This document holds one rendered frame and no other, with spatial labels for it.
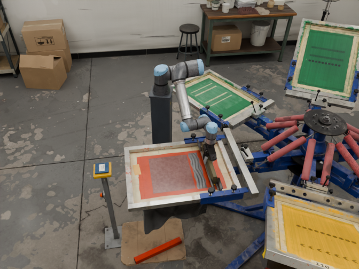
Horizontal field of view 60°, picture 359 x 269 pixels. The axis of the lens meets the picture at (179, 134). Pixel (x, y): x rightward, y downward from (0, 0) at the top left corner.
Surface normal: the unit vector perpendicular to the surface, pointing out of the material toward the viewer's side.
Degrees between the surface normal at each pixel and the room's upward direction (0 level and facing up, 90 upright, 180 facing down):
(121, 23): 90
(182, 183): 0
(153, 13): 90
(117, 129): 0
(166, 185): 0
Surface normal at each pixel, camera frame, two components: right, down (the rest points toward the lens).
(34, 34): 0.24, 0.63
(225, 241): 0.02, -0.75
